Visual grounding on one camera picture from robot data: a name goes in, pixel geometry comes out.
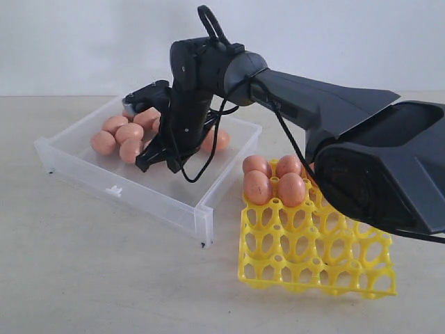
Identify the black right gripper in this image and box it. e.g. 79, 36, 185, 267
135, 86, 213, 173

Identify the clear plastic drawer bin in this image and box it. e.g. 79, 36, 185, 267
34, 97, 262, 248

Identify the brown egg row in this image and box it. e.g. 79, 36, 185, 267
115, 122, 144, 144

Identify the yellow plastic egg tray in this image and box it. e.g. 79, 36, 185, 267
238, 159, 396, 299

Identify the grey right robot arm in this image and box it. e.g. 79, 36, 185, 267
136, 37, 444, 241

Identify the black camera cable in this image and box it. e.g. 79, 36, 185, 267
180, 5, 445, 244

